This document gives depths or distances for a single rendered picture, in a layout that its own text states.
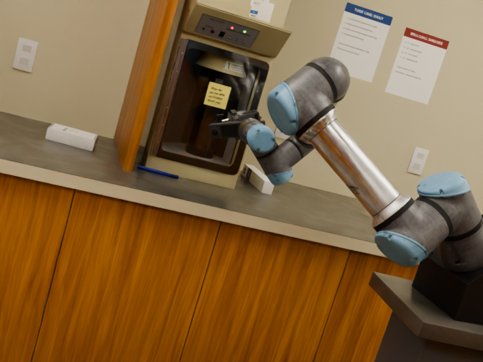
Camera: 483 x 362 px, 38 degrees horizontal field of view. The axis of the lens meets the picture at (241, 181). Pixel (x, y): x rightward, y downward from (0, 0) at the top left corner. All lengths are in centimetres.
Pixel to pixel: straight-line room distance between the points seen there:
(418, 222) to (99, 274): 99
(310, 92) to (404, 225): 38
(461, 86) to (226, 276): 145
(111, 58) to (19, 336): 108
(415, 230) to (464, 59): 160
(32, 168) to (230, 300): 74
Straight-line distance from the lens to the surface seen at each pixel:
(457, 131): 321
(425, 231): 168
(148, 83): 222
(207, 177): 240
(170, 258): 218
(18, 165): 204
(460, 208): 175
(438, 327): 173
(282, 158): 204
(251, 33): 228
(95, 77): 273
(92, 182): 205
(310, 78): 169
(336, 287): 237
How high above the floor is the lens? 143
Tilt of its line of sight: 11 degrees down
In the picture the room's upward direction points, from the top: 17 degrees clockwise
